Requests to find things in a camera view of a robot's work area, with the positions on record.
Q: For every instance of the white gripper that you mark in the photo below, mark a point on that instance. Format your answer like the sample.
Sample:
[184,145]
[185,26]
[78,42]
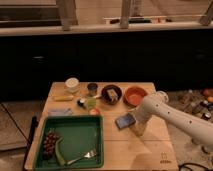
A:
[142,118]

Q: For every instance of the blue sponge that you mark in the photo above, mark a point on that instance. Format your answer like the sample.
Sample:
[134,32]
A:
[125,121]

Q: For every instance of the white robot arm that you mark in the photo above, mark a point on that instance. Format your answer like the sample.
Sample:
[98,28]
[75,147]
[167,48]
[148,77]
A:
[157,104]

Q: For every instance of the green plastic tray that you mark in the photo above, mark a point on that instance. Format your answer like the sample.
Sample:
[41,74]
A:
[80,134]

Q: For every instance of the orange bowl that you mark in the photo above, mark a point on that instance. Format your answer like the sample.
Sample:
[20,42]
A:
[133,96]

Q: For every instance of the wooden table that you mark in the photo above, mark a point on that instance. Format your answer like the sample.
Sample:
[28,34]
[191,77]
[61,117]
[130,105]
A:
[123,150]

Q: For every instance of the brown block in bowl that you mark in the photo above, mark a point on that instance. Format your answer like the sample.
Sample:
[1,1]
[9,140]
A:
[112,95]

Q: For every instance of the black bowl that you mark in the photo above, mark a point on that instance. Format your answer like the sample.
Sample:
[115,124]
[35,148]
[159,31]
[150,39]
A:
[105,96]

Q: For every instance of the red apple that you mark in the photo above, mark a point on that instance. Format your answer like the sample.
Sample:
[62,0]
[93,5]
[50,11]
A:
[94,111]

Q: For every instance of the green cup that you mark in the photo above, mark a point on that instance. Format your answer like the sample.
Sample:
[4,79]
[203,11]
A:
[90,103]

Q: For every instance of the dark metal cup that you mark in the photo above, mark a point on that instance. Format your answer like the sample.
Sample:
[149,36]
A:
[92,89]

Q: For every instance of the bottles on floor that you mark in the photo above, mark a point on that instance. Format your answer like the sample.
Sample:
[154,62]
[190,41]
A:
[201,105]

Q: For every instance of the silver fork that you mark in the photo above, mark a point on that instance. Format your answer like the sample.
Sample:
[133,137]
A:
[87,155]

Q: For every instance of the small black white object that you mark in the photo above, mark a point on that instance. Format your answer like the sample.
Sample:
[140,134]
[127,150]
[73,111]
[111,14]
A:
[81,102]

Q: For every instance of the white cup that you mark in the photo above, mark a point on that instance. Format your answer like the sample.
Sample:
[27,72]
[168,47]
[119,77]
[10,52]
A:
[72,85]

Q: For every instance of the light blue cloth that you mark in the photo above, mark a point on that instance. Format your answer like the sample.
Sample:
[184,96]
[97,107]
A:
[60,112]

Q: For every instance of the bunch of dark grapes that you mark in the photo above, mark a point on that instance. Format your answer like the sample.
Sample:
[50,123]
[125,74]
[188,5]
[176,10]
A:
[49,145]

